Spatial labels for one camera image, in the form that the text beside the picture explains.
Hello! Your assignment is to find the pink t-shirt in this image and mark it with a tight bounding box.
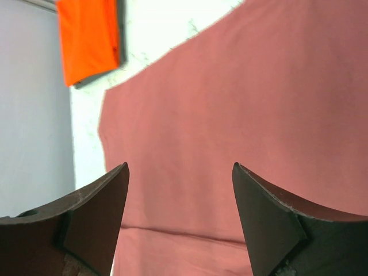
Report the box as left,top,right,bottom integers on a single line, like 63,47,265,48
99,1,367,275

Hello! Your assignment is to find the folded orange t-shirt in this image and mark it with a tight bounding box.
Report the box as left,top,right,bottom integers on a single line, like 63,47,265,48
56,0,121,87

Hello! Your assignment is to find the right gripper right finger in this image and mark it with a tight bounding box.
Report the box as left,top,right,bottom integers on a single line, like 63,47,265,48
232,163,367,276

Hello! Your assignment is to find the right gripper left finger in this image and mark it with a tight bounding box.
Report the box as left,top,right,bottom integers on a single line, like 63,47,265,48
1,163,129,275

